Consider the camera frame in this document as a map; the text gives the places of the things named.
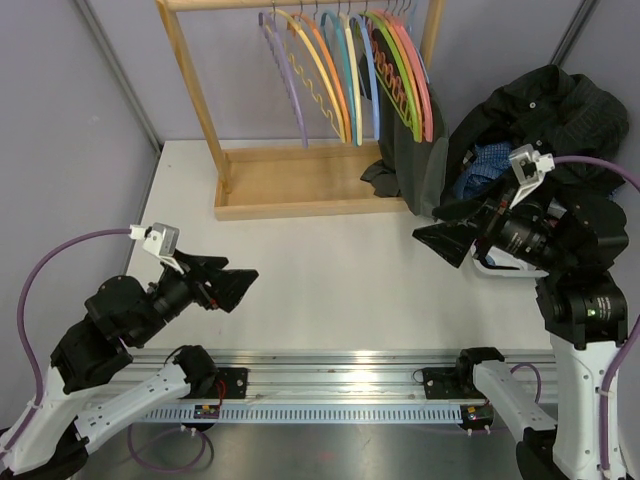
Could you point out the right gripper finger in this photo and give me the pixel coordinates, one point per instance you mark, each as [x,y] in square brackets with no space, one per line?
[450,240]
[465,210]

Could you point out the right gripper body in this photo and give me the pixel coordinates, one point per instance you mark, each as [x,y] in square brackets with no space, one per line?
[495,225]

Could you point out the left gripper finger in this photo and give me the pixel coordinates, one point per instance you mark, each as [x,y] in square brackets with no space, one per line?
[228,287]
[200,264]

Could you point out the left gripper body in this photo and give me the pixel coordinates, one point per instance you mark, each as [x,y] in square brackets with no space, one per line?
[176,292]

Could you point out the blue checked shirt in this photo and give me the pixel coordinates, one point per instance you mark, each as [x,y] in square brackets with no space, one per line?
[486,164]

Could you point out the black shirt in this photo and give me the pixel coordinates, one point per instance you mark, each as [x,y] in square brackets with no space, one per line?
[559,227]

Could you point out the grey pinstriped shirt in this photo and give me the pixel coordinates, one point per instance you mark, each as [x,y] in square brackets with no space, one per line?
[557,113]

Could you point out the purple hanger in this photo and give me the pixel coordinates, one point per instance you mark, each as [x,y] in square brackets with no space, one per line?
[276,45]

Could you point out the yellow hanger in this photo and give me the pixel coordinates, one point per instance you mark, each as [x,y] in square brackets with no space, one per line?
[294,54]

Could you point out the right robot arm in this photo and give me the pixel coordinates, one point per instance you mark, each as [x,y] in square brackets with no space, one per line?
[586,316]

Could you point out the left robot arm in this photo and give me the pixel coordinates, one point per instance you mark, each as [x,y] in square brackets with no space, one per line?
[59,430]

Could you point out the dark green shirt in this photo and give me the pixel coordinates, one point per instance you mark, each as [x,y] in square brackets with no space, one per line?
[413,171]

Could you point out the cream hanger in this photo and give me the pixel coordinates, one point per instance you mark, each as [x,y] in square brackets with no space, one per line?
[354,81]

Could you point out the brown wavy hanger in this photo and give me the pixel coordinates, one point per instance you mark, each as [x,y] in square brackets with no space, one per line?
[389,61]

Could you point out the pink hanger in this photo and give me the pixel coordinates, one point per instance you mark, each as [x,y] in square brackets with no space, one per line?
[419,87]

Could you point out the light blue hanger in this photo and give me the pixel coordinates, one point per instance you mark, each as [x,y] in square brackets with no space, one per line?
[408,12]

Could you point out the orange hanger on rack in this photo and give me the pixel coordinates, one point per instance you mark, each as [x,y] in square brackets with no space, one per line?
[403,76]

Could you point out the green hanger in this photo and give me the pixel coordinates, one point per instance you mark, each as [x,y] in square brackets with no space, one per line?
[377,22]

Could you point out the teal hanger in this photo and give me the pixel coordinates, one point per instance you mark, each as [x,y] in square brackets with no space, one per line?
[339,35]

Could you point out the wooden clothes rack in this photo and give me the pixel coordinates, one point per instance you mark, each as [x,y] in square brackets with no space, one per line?
[292,181]

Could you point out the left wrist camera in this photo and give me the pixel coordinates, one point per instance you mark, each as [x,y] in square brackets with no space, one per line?
[159,240]

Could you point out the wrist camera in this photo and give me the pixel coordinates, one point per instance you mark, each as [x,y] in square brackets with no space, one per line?
[159,240]
[530,168]

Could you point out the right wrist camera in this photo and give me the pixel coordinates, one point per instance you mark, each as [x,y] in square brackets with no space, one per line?
[530,168]

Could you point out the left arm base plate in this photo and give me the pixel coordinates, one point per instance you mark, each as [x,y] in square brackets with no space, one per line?
[232,382]

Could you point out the aluminium rail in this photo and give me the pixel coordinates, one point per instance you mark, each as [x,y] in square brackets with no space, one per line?
[341,377]

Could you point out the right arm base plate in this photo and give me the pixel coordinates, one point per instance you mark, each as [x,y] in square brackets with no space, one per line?
[448,383]

